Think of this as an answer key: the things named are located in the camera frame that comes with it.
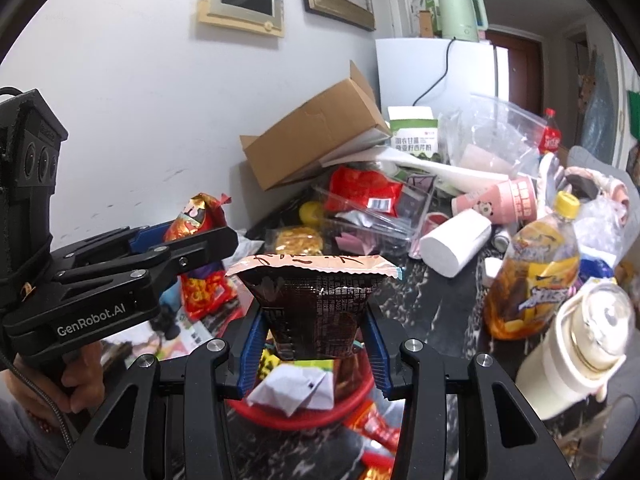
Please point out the clear plastic tray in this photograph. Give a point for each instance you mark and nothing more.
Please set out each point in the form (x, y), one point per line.
(395, 225)

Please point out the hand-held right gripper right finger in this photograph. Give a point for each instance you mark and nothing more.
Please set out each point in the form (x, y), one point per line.
(380, 355)

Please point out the pink paper cup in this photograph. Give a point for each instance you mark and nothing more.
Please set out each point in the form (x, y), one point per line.
(495, 200)

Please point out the yellow pastry packet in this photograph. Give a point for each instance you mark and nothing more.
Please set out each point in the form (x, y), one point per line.
(295, 241)

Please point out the white fridge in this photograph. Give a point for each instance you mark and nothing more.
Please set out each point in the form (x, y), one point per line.
(410, 75)

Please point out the clear zip bag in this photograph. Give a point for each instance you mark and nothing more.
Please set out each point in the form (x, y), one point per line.
(500, 125)

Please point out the pink white plush slippers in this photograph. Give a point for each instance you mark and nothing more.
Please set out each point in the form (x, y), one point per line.
(595, 180)

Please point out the brown door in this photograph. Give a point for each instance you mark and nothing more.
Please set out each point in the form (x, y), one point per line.
(525, 75)

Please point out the cardboard box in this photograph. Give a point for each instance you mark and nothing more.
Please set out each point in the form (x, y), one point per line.
(305, 135)

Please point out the wall intercom panel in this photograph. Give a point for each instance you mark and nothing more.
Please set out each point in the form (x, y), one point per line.
(242, 2)

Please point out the dark brown snack packet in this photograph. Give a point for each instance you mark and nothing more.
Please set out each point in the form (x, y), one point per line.
(350, 375)
(315, 305)

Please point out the red cola bottle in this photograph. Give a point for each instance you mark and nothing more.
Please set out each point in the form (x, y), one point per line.
(551, 135)

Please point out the yellow fruit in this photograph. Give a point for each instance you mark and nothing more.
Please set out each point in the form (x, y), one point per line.
(311, 213)

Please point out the red plastic basket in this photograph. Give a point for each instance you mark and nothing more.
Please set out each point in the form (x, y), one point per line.
(345, 406)

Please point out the green white carton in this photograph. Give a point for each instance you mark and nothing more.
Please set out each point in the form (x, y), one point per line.
(414, 132)

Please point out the white plastic wrapper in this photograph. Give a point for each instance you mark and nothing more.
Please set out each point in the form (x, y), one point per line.
(450, 172)

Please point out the small red snack packet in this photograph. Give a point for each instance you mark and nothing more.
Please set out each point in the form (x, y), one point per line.
(377, 467)
(375, 422)

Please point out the white paper roll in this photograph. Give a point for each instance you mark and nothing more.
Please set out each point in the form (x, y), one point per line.
(455, 242)

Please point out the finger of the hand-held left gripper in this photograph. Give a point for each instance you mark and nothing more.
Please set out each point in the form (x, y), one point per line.
(147, 237)
(200, 250)

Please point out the green electric kettle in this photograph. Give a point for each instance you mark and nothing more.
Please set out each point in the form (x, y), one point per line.
(455, 12)

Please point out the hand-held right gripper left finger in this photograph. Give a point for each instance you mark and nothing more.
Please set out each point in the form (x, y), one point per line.
(250, 355)

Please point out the large red snack packet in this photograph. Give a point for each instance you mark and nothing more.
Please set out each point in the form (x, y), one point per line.
(362, 187)

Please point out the person's left hand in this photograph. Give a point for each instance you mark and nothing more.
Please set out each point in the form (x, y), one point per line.
(87, 380)

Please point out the white thermos jug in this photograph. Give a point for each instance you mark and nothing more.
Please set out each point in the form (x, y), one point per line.
(565, 355)

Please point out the green hanging bag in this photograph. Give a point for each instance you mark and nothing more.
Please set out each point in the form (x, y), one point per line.
(634, 115)

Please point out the red gold snack bag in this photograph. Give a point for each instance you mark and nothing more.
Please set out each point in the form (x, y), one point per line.
(195, 215)

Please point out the orange drink bottle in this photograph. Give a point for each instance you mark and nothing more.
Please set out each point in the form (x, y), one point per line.
(537, 280)

